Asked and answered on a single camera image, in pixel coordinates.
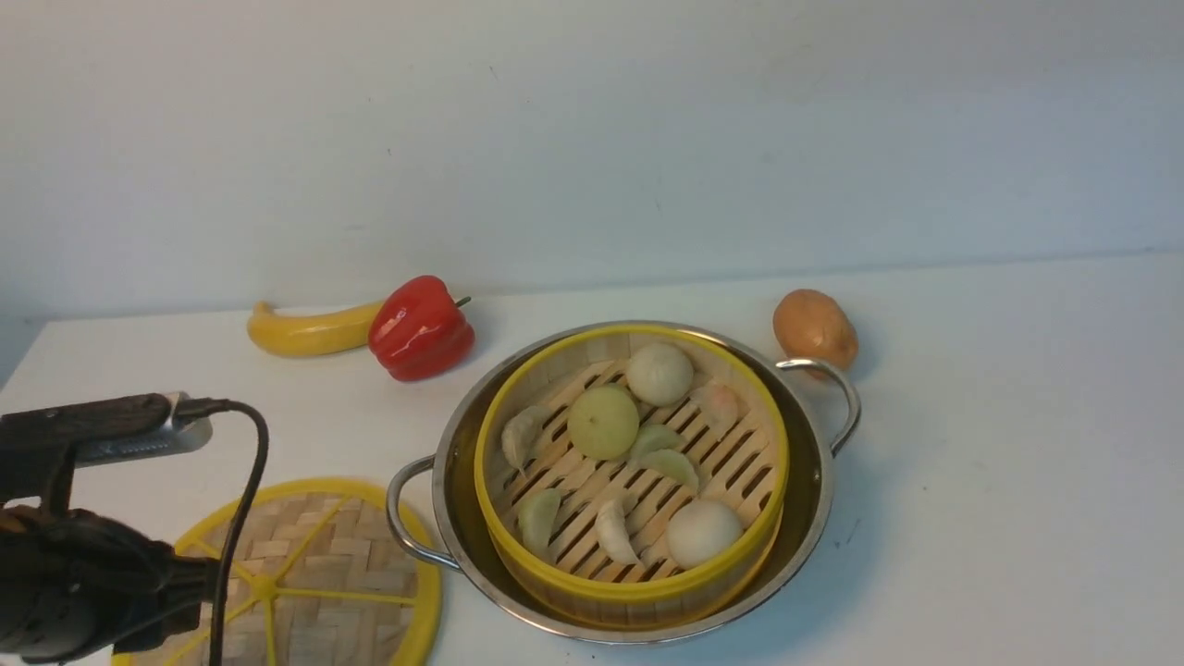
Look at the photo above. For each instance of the yellow banana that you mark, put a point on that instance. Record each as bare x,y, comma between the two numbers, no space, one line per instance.
305,336

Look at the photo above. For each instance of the red bell pepper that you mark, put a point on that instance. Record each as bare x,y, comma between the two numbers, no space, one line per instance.
421,331

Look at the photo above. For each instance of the yellow rimmed bamboo steamer lid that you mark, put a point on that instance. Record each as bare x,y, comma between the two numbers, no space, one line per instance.
318,579

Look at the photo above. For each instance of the pink white dumpling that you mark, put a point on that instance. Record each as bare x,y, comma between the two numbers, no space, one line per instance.
719,408

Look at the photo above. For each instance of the brown potato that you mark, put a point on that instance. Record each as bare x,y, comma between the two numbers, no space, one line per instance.
810,323

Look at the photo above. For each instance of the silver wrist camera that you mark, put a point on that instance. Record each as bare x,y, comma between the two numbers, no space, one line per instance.
175,436

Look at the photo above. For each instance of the stainless steel pot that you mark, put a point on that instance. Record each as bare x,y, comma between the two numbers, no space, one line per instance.
433,510

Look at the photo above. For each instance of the white round bun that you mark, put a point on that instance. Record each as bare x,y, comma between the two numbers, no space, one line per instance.
660,374
701,530

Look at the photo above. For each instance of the yellow rimmed bamboo steamer basket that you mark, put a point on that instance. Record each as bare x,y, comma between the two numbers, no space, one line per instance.
747,470

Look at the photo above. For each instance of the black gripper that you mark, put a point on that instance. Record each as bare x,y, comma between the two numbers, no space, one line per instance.
76,584

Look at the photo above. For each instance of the green round bun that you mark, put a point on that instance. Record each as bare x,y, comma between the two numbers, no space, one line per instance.
603,422

